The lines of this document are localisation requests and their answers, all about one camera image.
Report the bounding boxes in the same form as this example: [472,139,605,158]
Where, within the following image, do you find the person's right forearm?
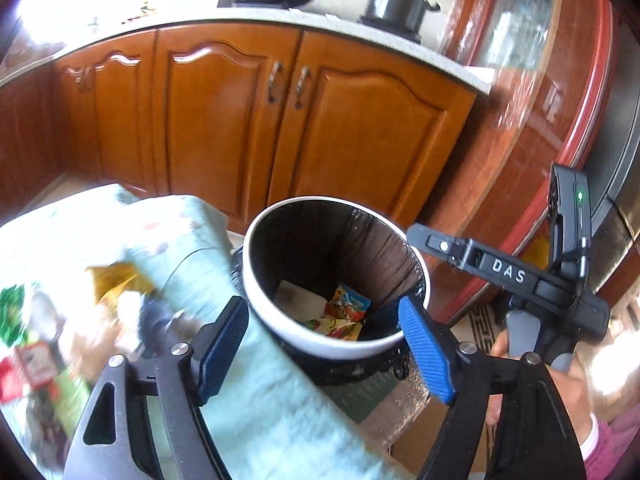
[565,355,640,480]

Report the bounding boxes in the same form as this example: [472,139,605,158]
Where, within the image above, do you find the arched wooden cabinet door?
[152,27,303,221]

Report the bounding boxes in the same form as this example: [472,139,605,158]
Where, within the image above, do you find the patterned floor mat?
[470,305,507,342]

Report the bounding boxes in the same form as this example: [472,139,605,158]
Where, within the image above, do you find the white paper sheet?
[272,280,328,323]

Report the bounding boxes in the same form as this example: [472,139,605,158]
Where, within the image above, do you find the brass cabinet handle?
[266,61,284,106]
[294,66,312,110]

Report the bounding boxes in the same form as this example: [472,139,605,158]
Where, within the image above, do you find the light green floral blanket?
[0,182,401,480]

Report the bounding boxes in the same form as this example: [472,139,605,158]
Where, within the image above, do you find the golden snack wrapper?
[85,260,156,306]

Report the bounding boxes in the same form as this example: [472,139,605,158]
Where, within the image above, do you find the person's right hand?
[484,332,509,428]

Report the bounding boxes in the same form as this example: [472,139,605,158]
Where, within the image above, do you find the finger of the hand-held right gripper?
[406,223,473,270]

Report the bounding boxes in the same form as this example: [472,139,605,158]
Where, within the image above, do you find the scalloped wooden cabinet door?
[52,30,158,196]

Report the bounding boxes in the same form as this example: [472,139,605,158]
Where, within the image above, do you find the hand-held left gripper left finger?
[62,296,250,480]

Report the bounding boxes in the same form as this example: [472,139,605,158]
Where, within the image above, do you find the red and white packet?
[0,342,61,401]

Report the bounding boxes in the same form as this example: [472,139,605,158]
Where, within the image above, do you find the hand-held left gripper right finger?
[397,296,588,480]

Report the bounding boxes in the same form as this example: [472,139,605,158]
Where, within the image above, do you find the grey metal panel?
[590,25,640,291]

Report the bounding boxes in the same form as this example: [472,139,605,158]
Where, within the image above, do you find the grey blurred item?
[137,295,193,346]

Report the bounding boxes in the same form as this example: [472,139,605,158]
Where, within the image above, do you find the speckled kitchen countertop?
[0,5,496,96]

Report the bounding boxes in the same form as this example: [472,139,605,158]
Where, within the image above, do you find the yellow snack wrapper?
[305,316,363,342]

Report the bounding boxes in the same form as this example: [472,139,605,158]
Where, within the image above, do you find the colourful snack wrapper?
[325,284,372,322]

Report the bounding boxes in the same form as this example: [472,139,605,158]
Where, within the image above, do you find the large wooden cabinet door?
[267,30,476,241]

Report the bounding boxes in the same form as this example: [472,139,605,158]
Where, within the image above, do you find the glass door with red frame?
[435,0,621,311]

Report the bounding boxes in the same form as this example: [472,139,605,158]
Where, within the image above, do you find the dark wooden lower cabinets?
[0,65,66,211]

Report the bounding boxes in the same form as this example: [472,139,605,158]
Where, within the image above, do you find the light green packet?
[50,365,96,431]

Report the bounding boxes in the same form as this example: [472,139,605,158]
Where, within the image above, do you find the white round trash bin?
[231,197,432,386]

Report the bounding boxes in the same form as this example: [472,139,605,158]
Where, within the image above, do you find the green printed card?
[335,370,401,423]

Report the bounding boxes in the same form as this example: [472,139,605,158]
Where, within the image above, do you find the green snack packet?
[0,285,31,346]

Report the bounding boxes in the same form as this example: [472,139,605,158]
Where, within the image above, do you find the dark cooking pot with lid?
[359,0,442,31]

